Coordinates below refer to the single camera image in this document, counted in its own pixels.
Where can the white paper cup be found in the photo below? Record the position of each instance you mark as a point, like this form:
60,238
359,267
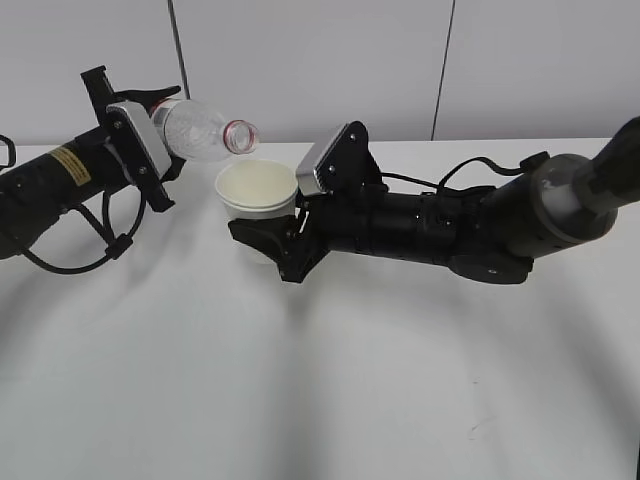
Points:
256,189

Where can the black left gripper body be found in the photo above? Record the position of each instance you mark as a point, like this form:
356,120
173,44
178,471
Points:
120,138

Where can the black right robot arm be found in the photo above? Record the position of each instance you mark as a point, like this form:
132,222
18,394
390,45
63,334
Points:
483,233

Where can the clear plastic water bottle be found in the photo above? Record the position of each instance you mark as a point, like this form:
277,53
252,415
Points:
194,131

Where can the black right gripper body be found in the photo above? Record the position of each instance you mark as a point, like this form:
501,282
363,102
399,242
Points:
337,218

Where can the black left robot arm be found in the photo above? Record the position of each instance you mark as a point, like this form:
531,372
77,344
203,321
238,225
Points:
79,175

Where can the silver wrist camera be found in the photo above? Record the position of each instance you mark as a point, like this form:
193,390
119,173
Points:
335,163
145,135

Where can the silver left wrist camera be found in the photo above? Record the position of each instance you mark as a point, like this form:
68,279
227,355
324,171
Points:
145,135

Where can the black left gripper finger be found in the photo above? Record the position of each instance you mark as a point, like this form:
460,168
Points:
149,99

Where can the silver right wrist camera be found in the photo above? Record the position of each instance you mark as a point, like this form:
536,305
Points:
335,163

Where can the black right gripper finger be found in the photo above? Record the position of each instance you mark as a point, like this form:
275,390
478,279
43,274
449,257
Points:
270,237

